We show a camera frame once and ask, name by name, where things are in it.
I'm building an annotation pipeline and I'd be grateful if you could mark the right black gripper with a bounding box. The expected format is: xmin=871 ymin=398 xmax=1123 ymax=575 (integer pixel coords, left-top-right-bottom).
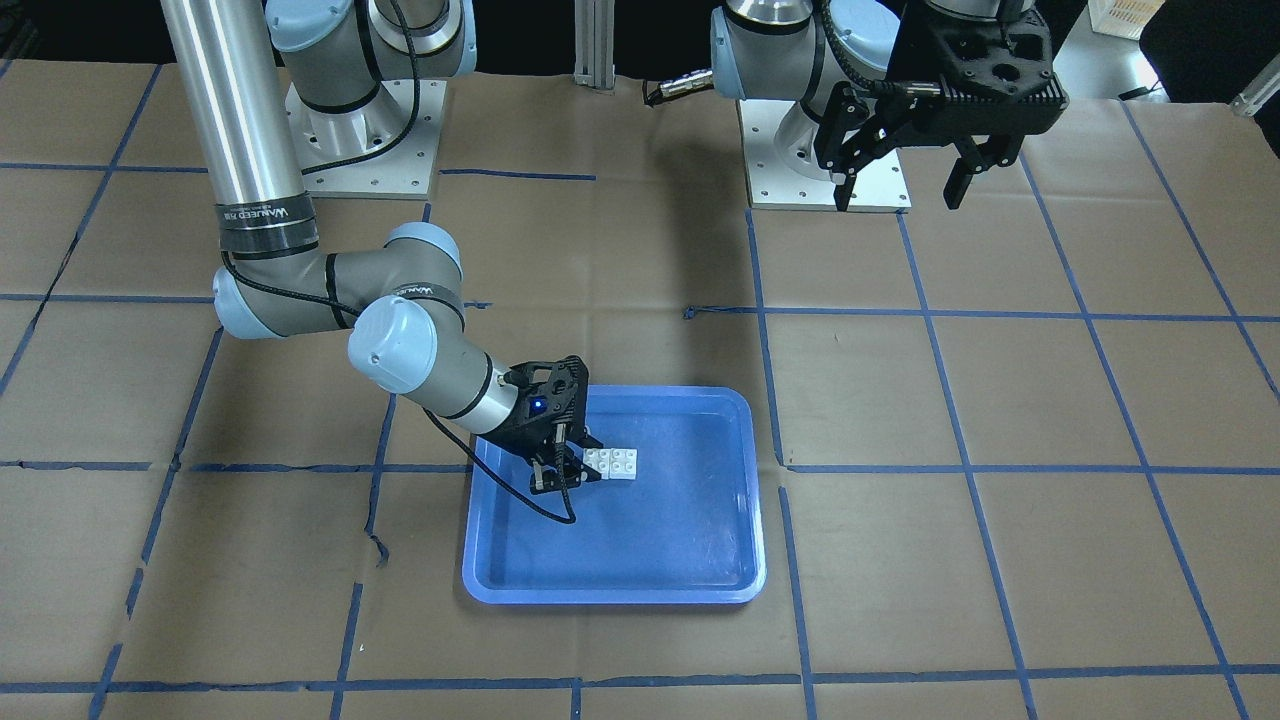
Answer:
xmin=486 ymin=355 xmax=604 ymax=495

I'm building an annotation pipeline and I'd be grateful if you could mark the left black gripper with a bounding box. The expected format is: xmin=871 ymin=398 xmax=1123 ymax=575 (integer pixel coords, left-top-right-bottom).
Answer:
xmin=814 ymin=15 xmax=1069 ymax=213

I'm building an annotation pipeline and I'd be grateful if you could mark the white block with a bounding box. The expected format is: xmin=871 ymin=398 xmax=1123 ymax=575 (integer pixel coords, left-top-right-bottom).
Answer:
xmin=582 ymin=448 xmax=613 ymax=482
xmin=605 ymin=448 xmax=639 ymax=480

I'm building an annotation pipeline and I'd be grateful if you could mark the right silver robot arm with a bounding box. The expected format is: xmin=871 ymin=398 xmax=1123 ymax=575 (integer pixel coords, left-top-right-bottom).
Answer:
xmin=163 ymin=1 xmax=604 ymax=493

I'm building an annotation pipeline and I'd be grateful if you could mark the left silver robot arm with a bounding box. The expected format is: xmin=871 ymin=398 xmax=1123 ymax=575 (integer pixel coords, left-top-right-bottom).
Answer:
xmin=643 ymin=1 xmax=1069 ymax=213

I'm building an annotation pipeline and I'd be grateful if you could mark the blue plastic tray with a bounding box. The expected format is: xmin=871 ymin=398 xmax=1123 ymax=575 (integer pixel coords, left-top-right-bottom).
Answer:
xmin=461 ymin=386 xmax=767 ymax=605

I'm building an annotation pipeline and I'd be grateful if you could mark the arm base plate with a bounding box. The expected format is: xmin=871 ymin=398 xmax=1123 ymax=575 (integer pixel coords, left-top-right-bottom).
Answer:
xmin=737 ymin=100 xmax=913 ymax=213
xmin=285 ymin=79 xmax=448 ymax=201

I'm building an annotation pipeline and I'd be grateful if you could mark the aluminium frame post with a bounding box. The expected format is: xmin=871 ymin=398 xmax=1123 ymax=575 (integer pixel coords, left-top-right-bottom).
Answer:
xmin=573 ymin=0 xmax=616 ymax=94

